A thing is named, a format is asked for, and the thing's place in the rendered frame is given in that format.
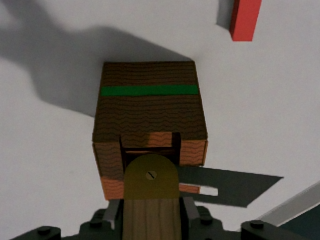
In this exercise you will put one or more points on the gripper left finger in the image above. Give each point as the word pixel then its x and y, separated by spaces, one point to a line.
pixel 96 229

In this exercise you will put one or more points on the red flat bar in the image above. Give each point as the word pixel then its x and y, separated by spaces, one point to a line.
pixel 243 20

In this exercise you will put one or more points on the brown wooden block with slot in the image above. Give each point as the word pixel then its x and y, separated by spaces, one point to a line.
pixel 154 105

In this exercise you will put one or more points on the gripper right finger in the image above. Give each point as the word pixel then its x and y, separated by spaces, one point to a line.
pixel 194 227

